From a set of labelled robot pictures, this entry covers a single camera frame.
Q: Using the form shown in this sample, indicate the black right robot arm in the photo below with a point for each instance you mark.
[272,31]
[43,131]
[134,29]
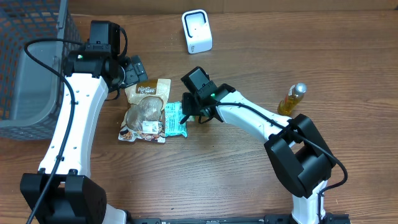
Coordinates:
[300,157]

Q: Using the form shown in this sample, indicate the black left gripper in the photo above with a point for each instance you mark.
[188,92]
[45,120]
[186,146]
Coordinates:
[135,70]

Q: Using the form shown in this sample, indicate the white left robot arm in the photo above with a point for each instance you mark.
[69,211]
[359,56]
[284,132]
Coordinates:
[61,191]

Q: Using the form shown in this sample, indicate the small teal box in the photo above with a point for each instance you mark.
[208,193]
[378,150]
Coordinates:
[191,118]

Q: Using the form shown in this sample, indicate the brown Pantree snack bag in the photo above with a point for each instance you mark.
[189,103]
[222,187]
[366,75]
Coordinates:
[144,120]

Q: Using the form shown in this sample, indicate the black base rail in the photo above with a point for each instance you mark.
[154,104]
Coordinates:
[267,219]

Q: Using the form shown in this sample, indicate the white barcode scanner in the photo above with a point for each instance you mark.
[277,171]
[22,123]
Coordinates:
[196,27]

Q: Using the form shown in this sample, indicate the green wet wipes pack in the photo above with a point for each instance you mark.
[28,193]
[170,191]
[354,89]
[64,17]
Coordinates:
[173,117]

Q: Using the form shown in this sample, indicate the grey plastic mesh basket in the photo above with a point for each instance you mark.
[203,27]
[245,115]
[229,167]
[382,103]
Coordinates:
[31,95]

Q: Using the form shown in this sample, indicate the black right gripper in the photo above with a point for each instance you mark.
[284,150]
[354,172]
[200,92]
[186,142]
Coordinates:
[189,109]

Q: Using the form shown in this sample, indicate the yellow dish soap bottle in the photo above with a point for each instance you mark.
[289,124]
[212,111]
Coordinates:
[294,96]

